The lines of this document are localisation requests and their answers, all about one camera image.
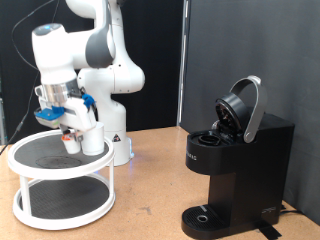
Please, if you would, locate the black Keurig coffee machine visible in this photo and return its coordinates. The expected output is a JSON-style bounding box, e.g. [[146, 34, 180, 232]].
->
[[181, 75, 296, 240]]

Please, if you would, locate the black tape strip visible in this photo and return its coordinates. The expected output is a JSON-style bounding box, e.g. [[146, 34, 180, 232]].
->
[[256, 224, 283, 240]]

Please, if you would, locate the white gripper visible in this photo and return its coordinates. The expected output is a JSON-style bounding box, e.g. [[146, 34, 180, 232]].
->
[[60, 97, 98, 144]]

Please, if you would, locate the white two-tier turntable stand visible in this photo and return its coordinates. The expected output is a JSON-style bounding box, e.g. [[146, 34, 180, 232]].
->
[[7, 129, 117, 231]]

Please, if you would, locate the white mug with green tape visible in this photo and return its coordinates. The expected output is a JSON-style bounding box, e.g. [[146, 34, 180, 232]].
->
[[80, 121, 106, 157]]

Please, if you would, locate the grey backdrop panel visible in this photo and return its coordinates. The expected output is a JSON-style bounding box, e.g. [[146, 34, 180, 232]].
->
[[181, 0, 320, 226]]

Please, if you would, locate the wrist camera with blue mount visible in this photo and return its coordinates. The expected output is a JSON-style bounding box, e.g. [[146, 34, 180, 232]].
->
[[34, 105, 66, 130]]

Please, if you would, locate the black backdrop curtain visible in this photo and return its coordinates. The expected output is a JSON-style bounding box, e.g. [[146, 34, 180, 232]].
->
[[0, 0, 185, 145]]

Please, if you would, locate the long black robot cable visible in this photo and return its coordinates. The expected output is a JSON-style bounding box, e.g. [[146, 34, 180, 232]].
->
[[0, 0, 61, 157]]

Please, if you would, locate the orange rimmed coffee pod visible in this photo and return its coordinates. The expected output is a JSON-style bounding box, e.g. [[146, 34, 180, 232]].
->
[[63, 133, 82, 155]]

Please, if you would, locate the silver vertical metal pole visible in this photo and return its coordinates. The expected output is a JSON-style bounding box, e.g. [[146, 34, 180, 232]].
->
[[176, 0, 192, 128]]

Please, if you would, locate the black coffee machine power cord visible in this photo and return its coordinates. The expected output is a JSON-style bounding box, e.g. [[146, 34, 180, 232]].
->
[[279, 204, 305, 216]]

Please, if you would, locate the blue cable clip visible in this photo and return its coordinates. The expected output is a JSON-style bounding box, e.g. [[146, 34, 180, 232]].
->
[[81, 93, 96, 110]]

